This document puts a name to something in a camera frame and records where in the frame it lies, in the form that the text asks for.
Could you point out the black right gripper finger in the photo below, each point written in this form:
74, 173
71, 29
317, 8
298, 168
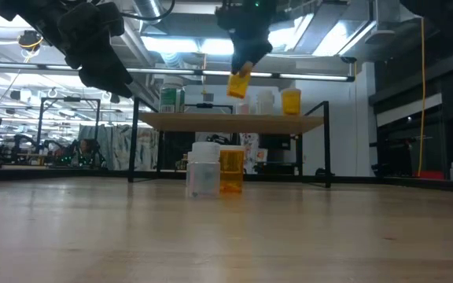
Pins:
241, 55
258, 49

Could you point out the wooden shelf black metal legs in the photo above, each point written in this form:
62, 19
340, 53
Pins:
230, 122

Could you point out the long ceiling light tube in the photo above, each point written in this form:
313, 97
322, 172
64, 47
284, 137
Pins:
230, 73

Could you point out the black aluminium table frame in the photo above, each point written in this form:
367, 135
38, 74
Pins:
53, 175

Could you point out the large bottle green orange label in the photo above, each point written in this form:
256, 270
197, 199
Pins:
172, 98

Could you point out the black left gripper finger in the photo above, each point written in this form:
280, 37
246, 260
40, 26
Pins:
114, 68
96, 80

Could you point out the black round ceiling device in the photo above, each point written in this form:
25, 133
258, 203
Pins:
30, 40

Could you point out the tall translucent white pill bottle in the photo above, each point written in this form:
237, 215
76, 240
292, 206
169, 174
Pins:
265, 104

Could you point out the red low object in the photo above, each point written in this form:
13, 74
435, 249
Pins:
432, 174

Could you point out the black metal rack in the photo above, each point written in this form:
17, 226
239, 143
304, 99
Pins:
69, 100

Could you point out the pale hanging curtain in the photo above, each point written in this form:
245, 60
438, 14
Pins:
120, 147

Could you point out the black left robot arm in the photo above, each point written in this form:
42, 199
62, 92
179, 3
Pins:
34, 15

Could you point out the orange pill bottle white cap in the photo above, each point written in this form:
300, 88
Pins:
291, 103
238, 86
232, 169

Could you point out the white printed poster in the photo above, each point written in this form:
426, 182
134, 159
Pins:
250, 151

